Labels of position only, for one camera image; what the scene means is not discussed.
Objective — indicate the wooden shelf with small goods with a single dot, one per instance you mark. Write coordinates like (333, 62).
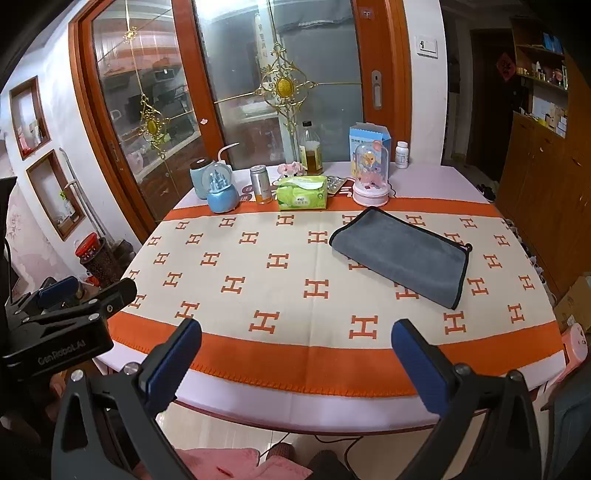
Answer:
(540, 78)

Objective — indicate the red lidded jar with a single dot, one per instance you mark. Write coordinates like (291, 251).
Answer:
(88, 247)

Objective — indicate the pink dome music box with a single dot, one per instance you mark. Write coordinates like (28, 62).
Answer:
(371, 177)

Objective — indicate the teal humidifier with dark lid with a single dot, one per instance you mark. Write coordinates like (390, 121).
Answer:
(202, 177)

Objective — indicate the blue snow globe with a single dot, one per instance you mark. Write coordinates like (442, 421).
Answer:
(221, 191)

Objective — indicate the red door decoration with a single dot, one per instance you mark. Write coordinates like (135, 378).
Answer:
(506, 65)

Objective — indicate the pink clothing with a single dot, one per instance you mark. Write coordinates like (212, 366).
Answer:
(240, 466)

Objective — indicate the glass bottle of yellow oil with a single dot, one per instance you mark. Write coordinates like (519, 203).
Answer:
(311, 154)

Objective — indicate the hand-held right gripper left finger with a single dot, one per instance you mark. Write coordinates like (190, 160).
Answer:
(173, 364)

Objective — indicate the dark chair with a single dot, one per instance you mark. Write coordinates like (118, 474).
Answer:
(572, 424)

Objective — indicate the grey towel with black edge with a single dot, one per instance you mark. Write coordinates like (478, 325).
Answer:
(404, 251)

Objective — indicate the silver blister pack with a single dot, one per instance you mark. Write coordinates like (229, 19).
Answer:
(336, 184)

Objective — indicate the dark woven basket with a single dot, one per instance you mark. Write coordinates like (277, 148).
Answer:
(104, 265)

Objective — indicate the white pill bottle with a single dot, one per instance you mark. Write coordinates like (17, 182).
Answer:
(402, 154)

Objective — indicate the blue cardboard box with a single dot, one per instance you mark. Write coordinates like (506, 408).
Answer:
(375, 141)

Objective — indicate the wooden wall niche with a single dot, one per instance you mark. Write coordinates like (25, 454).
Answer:
(55, 194)
(28, 115)

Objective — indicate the green tissue pack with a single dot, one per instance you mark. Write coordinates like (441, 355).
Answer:
(302, 194)

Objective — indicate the wooden cabinet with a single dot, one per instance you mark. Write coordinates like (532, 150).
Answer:
(540, 194)

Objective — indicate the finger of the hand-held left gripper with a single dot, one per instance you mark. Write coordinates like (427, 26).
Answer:
(57, 290)
(113, 297)

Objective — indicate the small pink ornament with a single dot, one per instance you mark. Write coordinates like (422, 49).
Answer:
(290, 169)

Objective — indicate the silver metal can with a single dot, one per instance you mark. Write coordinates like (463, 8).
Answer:
(260, 183)

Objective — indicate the white wall switch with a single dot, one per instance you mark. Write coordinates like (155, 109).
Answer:
(427, 46)

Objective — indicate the wooden framed glass sliding door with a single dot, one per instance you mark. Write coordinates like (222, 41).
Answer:
(221, 83)

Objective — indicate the orange and cream patterned blanket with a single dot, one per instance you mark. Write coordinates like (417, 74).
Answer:
(277, 295)

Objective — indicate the pink plastic stool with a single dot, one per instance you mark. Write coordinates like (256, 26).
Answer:
(571, 350)

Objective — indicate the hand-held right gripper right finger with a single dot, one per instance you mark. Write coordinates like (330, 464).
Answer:
(418, 369)

